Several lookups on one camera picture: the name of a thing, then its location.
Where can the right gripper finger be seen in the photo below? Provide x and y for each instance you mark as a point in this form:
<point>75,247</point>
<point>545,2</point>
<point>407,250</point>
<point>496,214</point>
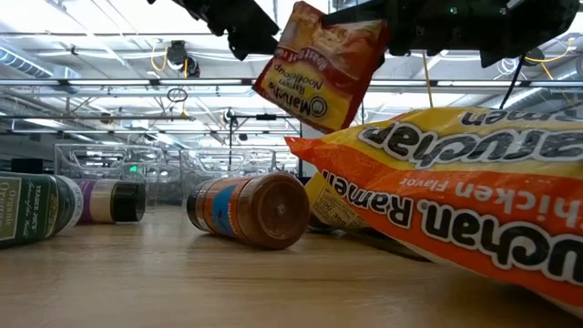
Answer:
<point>392,23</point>

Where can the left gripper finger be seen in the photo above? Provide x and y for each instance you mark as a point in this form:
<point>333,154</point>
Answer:
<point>252,38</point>
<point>228,13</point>

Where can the red roast beef ramen packet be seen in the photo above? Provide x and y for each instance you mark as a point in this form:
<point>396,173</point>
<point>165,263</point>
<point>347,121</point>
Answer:
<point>319,73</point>

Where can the purple label spice jar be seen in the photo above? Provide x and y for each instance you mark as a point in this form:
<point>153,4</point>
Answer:
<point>114,200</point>

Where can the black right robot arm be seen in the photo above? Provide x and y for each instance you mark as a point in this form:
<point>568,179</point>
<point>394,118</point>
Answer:
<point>528,27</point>

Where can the black metal stand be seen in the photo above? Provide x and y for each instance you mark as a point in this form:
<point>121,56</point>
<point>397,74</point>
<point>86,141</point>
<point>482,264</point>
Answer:
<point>266,117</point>

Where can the orange spice jar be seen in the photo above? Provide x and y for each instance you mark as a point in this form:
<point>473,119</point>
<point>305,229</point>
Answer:
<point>255,209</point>

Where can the orange chicken ramen packet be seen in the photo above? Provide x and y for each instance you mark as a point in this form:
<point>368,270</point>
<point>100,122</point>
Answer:
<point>455,196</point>

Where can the clear plastic utensil bin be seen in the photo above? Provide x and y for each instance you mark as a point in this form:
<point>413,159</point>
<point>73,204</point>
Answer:
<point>114,159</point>

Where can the yellow ramen packet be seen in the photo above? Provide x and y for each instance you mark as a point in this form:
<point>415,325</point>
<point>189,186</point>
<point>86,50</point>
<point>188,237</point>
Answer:
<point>332,207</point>

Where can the black block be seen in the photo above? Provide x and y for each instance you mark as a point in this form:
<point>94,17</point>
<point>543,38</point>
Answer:
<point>27,165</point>

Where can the green oregano spice jar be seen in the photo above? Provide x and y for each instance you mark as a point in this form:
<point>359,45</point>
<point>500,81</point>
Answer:
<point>32,207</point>

